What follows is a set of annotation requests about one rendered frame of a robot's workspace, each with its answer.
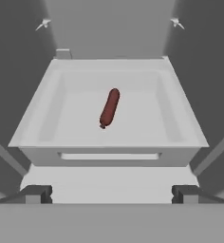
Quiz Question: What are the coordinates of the grey fridge interior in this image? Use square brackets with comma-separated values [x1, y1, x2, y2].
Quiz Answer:
[0, 0, 224, 205]

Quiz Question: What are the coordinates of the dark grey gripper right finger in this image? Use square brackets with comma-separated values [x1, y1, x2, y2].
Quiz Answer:
[171, 184, 224, 205]

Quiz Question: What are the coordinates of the white fridge drawer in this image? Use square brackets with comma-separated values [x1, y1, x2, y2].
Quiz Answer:
[8, 56, 210, 168]

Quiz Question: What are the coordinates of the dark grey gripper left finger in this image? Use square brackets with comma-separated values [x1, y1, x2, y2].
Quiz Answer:
[0, 184, 53, 205]

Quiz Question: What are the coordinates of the dark red sausage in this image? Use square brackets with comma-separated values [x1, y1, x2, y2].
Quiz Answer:
[99, 87, 121, 130]

